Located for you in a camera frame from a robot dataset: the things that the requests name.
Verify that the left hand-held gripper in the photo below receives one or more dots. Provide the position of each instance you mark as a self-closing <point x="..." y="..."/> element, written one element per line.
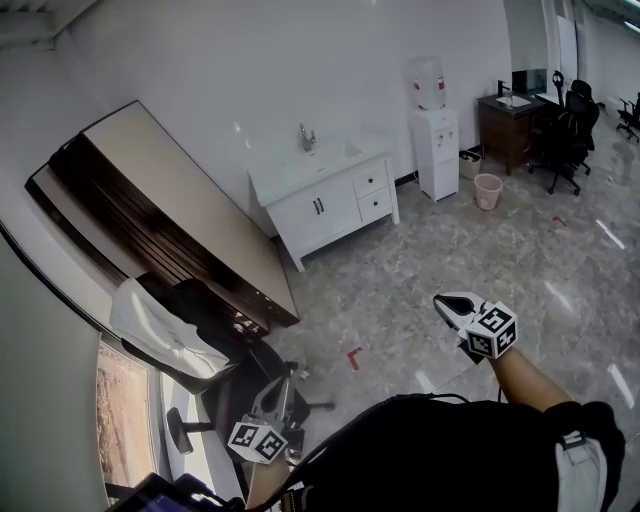
<point x="255" y="442"/>

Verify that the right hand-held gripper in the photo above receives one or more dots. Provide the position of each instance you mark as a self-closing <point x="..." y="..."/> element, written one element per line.
<point x="492" y="332"/>

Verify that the white drawer with black knob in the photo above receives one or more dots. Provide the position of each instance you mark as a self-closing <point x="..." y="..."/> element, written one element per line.
<point x="371" y="180"/>

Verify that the grey shoulder bag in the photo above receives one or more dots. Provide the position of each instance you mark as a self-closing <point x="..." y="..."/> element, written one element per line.
<point x="582" y="475"/>

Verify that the person's left forearm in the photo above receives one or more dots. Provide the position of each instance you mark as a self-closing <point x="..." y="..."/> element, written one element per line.
<point x="265" y="485"/>

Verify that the person's right forearm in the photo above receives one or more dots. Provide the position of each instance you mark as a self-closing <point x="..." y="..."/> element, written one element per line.
<point x="525" y="380"/>

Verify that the black office chair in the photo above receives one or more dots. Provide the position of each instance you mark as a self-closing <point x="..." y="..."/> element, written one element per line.
<point x="629" y="117"/>
<point x="260" y="385"/>
<point x="570" y="135"/>

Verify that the white windowsill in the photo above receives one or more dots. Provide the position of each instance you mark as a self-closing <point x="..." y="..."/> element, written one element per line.
<point x="210" y="470"/>

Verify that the pink waste bin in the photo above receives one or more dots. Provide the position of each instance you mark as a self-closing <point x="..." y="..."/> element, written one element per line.
<point x="487" y="192"/>

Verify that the white basket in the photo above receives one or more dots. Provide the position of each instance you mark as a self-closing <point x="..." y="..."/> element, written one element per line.
<point x="471" y="165"/>

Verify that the white cloth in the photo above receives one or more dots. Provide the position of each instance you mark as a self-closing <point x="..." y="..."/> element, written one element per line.
<point x="155" y="325"/>

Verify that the dark tablet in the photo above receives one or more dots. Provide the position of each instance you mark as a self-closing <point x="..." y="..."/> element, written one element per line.
<point x="155" y="500"/>

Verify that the window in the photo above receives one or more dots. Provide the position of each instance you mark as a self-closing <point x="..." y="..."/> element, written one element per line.
<point x="122" y="425"/>

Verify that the white water dispenser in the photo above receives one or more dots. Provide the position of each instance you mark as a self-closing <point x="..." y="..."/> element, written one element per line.
<point x="437" y="155"/>

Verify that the person's black shirt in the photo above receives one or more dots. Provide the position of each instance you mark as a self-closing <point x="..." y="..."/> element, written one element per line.
<point x="425" y="460"/>

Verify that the brown wooden vanity cabinet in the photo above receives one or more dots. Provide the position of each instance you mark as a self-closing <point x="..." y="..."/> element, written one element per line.
<point x="505" y="135"/>

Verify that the white vanity cabinet with sink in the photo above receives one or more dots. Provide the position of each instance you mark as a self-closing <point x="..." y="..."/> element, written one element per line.
<point x="310" y="210"/>

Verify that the stack of beige boards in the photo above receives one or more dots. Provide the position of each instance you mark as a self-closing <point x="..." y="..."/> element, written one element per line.
<point x="190" y="210"/>

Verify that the black faucet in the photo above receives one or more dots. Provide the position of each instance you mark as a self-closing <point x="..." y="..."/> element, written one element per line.
<point x="502" y="92"/>

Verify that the clear water jug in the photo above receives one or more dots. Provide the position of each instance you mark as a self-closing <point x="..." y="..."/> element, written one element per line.
<point x="425" y="82"/>

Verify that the chrome faucet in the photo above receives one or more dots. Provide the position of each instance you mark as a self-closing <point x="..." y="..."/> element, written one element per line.
<point x="307" y="140"/>

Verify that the grey roller blind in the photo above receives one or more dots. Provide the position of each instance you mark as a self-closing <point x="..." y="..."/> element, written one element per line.
<point x="45" y="375"/>

